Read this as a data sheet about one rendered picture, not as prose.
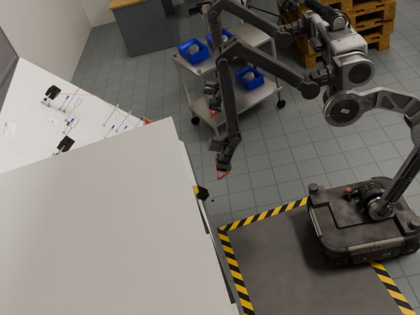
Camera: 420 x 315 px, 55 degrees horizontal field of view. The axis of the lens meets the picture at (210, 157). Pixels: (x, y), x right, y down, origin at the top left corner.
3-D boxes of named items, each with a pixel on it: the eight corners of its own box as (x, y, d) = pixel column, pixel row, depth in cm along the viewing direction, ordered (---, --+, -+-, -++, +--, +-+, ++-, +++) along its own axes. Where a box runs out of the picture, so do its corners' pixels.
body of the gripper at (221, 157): (217, 169, 186) (222, 157, 182) (215, 155, 194) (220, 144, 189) (230, 172, 188) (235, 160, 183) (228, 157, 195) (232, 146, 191)
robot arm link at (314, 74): (324, 75, 160) (320, 69, 164) (299, 82, 161) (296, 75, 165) (325, 95, 166) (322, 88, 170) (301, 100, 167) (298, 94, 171)
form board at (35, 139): (232, 312, 161) (235, 309, 160) (-45, 240, 107) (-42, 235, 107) (182, 144, 252) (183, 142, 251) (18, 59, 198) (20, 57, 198)
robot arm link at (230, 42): (232, 37, 145) (229, 25, 153) (212, 67, 152) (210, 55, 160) (324, 88, 162) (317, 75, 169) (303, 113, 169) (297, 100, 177)
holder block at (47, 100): (33, 107, 173) (42, 91, 170) (44, 99, 183) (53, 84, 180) (42, 113, 174) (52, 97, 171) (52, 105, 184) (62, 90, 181)
